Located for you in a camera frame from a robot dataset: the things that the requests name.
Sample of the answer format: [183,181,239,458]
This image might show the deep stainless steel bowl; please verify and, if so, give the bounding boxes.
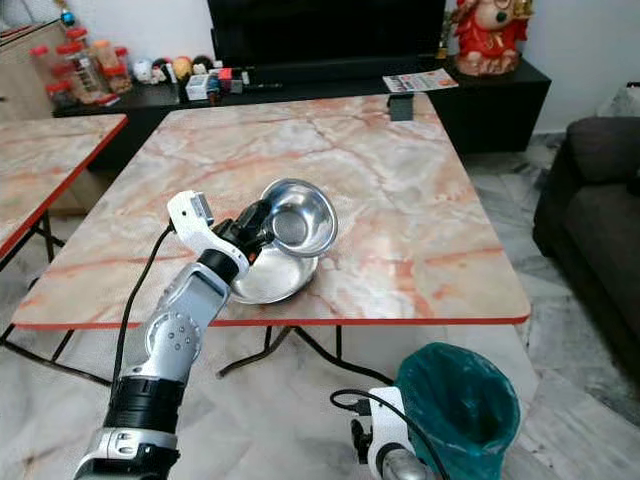
[257,178,339,259]

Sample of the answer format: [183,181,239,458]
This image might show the shallow stainless steel bowl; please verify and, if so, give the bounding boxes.
[228,245,309,306]

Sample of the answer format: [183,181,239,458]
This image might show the black metal large table legs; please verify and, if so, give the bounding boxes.
[58,326,399,388]

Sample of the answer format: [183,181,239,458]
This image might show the bin with green bag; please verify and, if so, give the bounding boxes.
[395,342,523,480]

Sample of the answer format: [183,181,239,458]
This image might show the small red white box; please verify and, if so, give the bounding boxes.
[215,66,249,93]

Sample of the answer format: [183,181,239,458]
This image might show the small dark grey holder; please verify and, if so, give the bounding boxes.
[388,93,417,123]

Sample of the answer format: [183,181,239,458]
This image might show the black metal small table legs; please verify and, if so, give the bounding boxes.
[0,212,113,388]

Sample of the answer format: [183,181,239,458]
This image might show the black television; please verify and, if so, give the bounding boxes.
[207,0,449,69]

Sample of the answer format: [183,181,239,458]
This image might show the printed colourful flyer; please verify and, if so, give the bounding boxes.
[382,68,459,94]

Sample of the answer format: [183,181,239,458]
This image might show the jar with orange contents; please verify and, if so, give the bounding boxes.
[90,38,136,96]

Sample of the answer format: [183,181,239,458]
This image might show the tall clear jar red lid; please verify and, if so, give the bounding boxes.
[57,28,103,104]

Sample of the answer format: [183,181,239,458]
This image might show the black television console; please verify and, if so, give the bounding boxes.
[55,55,553,156]

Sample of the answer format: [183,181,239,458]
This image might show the light wooden cabinet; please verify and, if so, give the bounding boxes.
[0,20,91,216]

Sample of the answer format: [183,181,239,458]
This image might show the red gold figurine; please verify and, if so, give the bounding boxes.
[450,0,533,78]

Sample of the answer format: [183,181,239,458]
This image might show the dark grey sofa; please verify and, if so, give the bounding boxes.
[532,115,640,376]

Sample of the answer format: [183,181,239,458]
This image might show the white plastic bag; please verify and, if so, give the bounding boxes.
[595,82,640,121]

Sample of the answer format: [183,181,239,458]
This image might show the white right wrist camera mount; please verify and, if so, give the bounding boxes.
[363,413,411,480]

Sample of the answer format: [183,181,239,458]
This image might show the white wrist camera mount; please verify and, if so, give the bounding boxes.
[166,190,251,281]
[363,413,411,480]

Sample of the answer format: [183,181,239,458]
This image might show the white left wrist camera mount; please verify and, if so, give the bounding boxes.
[166,190,251,281]

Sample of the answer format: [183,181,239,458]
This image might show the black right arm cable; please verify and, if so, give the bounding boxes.
[330,388,451,480]

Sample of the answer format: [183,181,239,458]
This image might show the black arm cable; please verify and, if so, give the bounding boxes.
[112,222,176,386]
[330,388,451,480]

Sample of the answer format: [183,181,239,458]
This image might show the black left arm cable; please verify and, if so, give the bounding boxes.
[112,222,176,386]

